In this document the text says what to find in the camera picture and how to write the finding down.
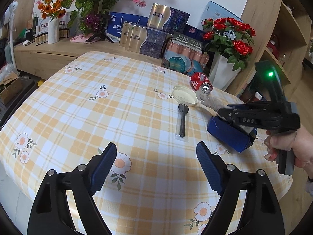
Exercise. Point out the shrink-wrapped pack teal print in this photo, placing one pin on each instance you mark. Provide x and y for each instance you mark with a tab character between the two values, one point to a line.
181	61

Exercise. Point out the black plastic spork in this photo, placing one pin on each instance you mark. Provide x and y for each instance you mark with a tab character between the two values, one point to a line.
182	124

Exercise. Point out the row of small brown bottles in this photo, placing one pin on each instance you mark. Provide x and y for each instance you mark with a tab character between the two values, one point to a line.
41	38
65	33

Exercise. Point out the red cup white rim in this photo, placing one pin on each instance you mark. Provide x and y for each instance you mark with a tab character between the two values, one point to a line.
257	96

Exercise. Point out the person's right hand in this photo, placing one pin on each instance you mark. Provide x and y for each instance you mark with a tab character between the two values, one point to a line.
303	146

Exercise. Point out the white ribbed vase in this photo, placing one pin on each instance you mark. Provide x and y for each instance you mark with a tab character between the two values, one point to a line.
53	31

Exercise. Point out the low wooden cabinet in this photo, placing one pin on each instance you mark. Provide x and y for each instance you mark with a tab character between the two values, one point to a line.
49	53

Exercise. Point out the red rose bouquet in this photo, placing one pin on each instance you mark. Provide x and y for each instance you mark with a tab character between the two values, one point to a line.
229	36

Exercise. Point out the blue white carton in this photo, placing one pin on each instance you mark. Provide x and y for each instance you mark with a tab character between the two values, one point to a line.
117	24

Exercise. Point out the tall wooden shelf unit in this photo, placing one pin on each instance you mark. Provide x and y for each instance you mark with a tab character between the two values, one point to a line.
266	5

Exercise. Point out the black mini tripod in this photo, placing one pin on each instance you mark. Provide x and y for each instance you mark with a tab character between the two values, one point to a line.
102	33

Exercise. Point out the blue paper box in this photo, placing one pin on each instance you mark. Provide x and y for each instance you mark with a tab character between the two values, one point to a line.
225	134

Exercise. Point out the white standing fan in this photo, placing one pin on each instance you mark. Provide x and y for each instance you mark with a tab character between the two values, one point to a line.
11	41

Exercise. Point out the black green box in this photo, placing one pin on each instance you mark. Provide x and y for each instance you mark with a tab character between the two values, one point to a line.
187	41

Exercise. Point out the dark green paper bag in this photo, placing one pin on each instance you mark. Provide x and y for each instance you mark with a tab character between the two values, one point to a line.
30	30

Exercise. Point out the clear round plastic lid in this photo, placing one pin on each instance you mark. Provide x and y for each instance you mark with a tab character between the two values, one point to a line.
183	95

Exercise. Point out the pink cloth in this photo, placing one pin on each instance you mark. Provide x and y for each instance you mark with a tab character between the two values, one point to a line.
79	39

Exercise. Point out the purple artificial flower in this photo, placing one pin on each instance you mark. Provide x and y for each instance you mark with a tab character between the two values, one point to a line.
92	20

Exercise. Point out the orange artificial flowers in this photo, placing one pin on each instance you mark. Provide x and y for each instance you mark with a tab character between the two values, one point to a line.
51	8

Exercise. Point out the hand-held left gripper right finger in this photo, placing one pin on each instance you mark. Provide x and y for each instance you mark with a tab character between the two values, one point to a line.
207	166

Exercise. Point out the red drink can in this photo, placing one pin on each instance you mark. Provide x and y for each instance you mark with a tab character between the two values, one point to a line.
199	80

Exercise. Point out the cardboard box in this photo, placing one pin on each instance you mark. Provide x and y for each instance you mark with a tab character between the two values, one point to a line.
9	90

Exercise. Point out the clear plastic wrapper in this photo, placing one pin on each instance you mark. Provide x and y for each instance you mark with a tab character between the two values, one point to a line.
210	102

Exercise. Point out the black storage bin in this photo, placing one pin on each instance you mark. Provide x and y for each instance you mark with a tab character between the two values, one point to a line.
29	88

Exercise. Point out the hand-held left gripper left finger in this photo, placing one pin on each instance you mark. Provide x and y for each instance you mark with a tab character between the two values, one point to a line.
105	166

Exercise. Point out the light blue flat box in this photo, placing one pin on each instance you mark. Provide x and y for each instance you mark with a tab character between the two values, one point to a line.
220	9

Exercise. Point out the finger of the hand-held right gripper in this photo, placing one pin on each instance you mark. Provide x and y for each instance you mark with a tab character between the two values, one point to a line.
254	107
244	121

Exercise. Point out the small navy box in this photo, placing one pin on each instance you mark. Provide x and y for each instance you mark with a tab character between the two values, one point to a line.
193	31

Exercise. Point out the white label box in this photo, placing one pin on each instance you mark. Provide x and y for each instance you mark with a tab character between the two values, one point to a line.
43	25

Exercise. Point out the white angular vase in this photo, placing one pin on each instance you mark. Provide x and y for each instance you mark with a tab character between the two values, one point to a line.
223	73

